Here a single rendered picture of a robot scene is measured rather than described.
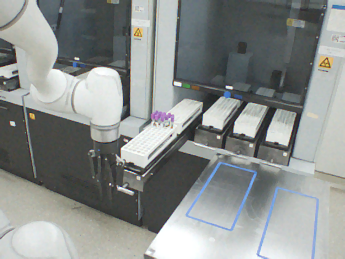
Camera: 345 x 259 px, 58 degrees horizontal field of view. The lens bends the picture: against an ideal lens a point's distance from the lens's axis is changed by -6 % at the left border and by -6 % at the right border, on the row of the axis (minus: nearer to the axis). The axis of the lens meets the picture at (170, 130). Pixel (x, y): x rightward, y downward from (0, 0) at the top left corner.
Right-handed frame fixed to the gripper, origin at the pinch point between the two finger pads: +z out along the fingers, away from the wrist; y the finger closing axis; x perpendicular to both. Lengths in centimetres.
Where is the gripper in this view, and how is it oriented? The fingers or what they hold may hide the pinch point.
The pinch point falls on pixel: (108, 191)
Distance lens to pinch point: 111.7
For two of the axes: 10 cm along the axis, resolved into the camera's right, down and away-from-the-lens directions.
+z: -0.6, 9.0, 4.4
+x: -4.2, 3.7, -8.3
